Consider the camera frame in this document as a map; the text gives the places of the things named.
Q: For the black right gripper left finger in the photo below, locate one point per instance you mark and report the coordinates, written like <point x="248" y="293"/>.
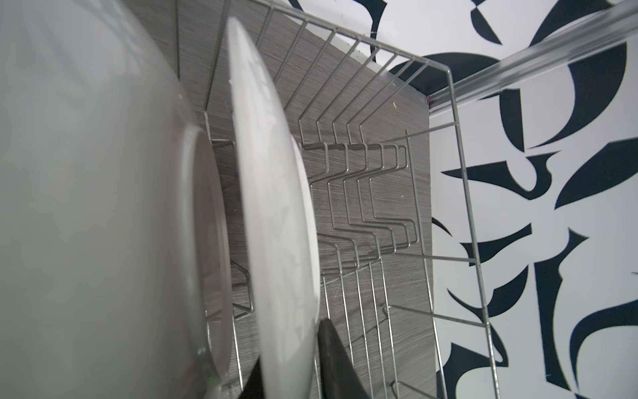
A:
<point x="254" y="387"/>

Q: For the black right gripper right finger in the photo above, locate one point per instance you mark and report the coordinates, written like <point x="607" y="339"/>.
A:
<point x="338" y="376"/>

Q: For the white plate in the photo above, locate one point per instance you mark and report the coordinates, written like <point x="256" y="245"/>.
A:
<point x="281" y="260"/>
<point x="107" y="217"/>

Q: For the wire dish rack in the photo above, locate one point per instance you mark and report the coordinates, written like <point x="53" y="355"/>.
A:
<point x="363" y="133"/>

